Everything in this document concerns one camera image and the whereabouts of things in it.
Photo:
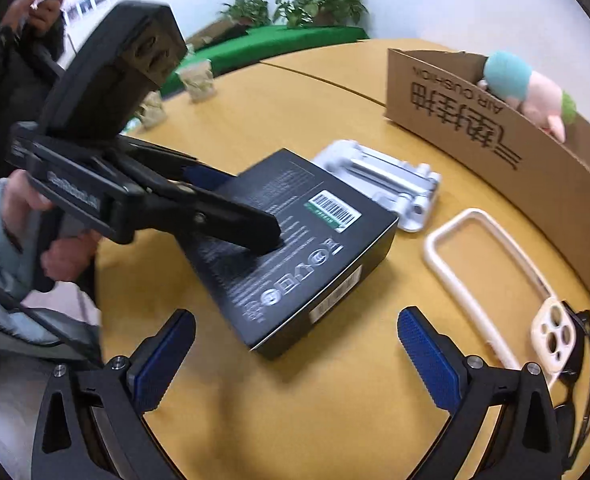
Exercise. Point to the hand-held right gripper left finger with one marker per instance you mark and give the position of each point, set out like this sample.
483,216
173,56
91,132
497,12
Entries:
167,355

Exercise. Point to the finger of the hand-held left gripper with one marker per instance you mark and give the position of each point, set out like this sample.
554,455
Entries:
210,177
235,225

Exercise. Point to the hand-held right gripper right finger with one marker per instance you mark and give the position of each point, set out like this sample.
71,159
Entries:
427,355

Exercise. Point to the black product box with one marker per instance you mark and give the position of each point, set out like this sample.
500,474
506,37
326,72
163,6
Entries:
315,260

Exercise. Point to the cream phone case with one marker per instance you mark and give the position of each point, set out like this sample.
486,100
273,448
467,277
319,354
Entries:
555,335

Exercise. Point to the black sunglasses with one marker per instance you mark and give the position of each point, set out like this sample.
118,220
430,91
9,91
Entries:
577,355

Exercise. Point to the white folding phone stand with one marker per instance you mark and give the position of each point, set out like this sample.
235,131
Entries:
375,170

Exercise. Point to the cardboard box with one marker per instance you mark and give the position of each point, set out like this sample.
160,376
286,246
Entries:
475,125

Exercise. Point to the person's left forearm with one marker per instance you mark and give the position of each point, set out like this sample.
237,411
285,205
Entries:
0,260

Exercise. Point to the person's left hand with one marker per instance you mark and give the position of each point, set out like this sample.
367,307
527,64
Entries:
70,255

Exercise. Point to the small beige figurine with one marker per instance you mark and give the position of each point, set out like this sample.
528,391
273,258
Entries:
199,80
152,110

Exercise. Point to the small brown carton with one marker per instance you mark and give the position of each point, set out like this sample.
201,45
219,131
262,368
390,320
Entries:
215,32

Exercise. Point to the grey garment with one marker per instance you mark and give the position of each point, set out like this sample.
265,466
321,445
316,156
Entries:
30,330

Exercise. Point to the green cloth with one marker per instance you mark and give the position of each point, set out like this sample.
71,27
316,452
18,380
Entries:
285,42

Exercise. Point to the small potted green plant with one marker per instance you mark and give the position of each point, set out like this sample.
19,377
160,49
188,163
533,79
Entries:
247,10

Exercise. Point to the blue pink green plush toy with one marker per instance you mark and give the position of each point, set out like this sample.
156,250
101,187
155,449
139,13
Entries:
540,95

